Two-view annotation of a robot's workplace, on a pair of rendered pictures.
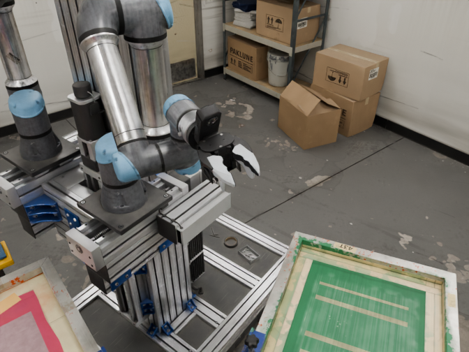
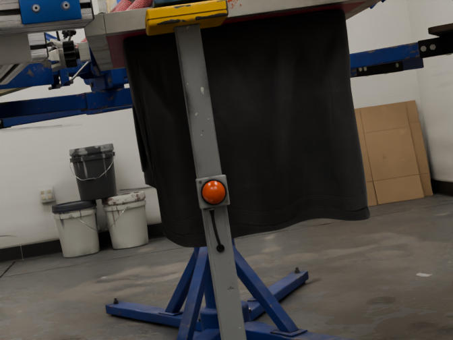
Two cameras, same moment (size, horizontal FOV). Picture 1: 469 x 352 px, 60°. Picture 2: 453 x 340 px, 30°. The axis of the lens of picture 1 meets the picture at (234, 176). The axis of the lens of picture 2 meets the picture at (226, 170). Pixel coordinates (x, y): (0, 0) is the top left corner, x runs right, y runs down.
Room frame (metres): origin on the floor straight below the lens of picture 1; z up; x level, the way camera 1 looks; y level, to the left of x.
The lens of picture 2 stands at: (2.26, 1.70, 0.75)
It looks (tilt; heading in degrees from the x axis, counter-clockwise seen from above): 3 degrees down; 212
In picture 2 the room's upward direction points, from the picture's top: 9 degrees counter-clockwise
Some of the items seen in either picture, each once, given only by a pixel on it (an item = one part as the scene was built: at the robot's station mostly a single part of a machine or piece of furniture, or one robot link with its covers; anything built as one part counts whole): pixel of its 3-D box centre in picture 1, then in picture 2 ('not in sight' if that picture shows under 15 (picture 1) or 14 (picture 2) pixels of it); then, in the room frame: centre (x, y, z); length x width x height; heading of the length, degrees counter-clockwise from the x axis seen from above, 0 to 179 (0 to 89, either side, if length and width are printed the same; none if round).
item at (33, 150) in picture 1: (38, 139); not in sight; (1.36, 0.76, 1.31); 0.15 x 0.15 x 0.10
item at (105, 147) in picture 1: (118, 156); not in sight; (1.06, 0.36, 1.42); 0.13 x 0.12 x 0.14; 118
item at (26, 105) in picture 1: (29, 111); not in sight; (1.36, 0.76, 1.42); 0.13 x 0.12 x 0.14; 27
